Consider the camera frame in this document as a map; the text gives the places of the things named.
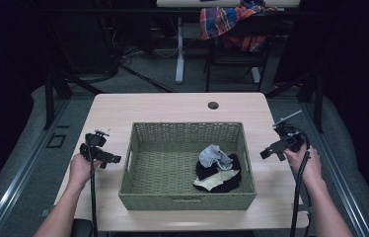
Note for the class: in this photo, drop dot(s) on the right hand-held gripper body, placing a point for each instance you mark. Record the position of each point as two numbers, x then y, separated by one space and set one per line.
290 137

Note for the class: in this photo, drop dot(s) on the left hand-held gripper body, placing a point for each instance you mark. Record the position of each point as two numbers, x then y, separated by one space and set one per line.
94 144

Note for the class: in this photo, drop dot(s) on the green woven basket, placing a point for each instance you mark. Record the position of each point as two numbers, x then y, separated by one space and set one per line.
159 171

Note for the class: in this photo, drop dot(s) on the grey sock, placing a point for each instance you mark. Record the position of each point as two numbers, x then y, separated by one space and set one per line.
212 157

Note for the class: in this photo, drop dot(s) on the black and white sock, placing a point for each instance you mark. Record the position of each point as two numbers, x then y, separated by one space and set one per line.
217 180

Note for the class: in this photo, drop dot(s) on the person's left hand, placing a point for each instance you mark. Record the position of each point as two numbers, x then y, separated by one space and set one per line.
81 169

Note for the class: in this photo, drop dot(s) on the person's right hand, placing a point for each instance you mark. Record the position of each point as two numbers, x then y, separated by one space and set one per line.
307 164

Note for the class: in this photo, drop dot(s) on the black metal stand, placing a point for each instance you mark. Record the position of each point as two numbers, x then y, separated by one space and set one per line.
310 95
52 95

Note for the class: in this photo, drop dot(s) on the black seat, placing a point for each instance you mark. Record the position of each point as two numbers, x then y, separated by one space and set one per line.
81 228

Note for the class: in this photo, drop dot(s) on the black chair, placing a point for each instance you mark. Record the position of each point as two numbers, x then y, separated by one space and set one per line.
238 56

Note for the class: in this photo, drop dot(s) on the plaid cloth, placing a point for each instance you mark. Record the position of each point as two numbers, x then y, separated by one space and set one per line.
220 21

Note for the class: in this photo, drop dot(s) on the white desk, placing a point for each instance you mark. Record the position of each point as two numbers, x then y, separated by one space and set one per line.
185 3

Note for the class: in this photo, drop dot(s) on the metal floor rail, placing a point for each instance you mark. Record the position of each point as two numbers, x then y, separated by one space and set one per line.
337 171
18 177

